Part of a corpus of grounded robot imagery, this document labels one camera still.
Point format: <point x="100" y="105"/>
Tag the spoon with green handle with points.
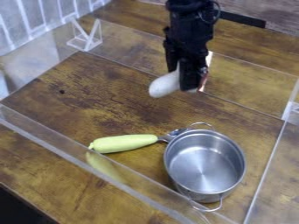
<point x="113" y="144"/>

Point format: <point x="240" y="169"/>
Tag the clear acrylic triangular bracket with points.
<point x="86" y="41"/>

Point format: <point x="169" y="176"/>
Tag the clear acrylic front barrier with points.
<point x="81" y="187"/>

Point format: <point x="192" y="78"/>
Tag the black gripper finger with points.
<point x="193" y="73"/>
<point x="172" y="55"/>

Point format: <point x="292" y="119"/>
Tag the black strip on table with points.
<point x="246" y="20"/>

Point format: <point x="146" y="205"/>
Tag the silver steel pot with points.
<point x="206" y="165"/>

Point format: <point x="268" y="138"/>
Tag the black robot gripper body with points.
<point x="190" y="31"/>

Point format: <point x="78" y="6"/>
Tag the red and white toy mushroom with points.
<point x="168" y="83"/>

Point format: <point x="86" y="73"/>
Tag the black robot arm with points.
<point x="189" y="4"/>

